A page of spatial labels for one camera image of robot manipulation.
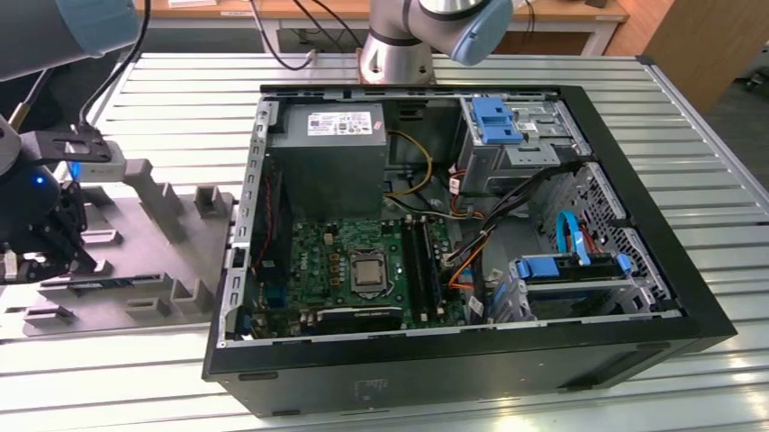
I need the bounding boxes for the grey metal disk bay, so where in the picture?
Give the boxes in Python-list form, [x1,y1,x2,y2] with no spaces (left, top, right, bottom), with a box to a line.
[492,258,681,323]

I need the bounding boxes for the green motherboard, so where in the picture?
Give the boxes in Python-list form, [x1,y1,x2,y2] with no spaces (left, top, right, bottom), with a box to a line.
[256,214,482,338]

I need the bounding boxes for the blue plastic drive latch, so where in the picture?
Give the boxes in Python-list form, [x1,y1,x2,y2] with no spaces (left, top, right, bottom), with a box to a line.
[472,96,524,146]

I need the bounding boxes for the yellow black wire bundle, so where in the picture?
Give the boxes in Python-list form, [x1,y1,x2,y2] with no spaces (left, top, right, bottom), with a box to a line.
[384,130,434,197]

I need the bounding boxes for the orange data cable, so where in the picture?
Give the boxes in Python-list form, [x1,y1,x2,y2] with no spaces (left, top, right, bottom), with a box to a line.
[448,254,486,293]

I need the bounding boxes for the grey parts rack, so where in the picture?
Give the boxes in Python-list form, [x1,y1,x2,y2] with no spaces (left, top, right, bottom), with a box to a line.
[0,157,241,338]

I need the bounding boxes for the black white wire bundle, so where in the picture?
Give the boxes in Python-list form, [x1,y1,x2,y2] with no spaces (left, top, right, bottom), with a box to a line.
[384,195,482,221]

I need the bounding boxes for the blue RAM stick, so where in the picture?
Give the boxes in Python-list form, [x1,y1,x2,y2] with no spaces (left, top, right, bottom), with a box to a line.
[70,275,167,292]

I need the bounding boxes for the red black wires white labels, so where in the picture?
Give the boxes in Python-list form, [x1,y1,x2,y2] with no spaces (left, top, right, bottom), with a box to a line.
[445,165,486,221]

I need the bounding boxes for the blue data cable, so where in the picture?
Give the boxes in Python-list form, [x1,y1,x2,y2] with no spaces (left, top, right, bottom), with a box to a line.
[556,210,596,266]

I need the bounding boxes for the wooden desk white frame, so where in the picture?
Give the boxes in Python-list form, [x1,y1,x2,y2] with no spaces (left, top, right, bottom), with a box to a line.
[135,0,632,58]

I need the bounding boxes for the grey power supply unit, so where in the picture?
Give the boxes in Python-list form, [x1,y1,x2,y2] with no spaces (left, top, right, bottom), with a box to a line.
[268,102,390,221]

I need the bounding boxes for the CPU socket with metal cover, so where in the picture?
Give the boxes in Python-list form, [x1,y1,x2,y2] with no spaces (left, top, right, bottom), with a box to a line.
[346,247,392,296]

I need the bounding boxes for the silver wrist camera black mount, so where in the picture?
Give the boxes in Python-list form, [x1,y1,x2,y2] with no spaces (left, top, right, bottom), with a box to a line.
[21,128,131,184]

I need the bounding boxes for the black PC case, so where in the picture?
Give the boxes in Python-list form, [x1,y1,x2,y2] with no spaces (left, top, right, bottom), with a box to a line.
[201,83,740,419]

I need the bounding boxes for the hard disk in blue carrier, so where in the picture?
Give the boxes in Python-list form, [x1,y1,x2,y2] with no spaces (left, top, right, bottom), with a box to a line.
[515,252,633,284]

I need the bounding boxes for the silver CPU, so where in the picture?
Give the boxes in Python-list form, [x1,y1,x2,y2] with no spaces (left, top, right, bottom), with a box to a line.
[353,259,386,289]

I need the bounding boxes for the brown wooden cabinet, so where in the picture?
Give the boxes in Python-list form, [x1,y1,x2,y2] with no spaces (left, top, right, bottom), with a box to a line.
[640,0,769,116]

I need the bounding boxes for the thick black cable bundle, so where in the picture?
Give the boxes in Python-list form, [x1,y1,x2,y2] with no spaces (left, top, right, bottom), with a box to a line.
[442,161,595,271]

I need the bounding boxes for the grey metal drive cage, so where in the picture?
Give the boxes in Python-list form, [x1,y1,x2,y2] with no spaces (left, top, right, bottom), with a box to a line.
[460,96,596,194]

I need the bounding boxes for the black graphics card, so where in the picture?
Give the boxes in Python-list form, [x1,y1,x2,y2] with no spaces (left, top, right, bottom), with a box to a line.
[316,305,405,335]

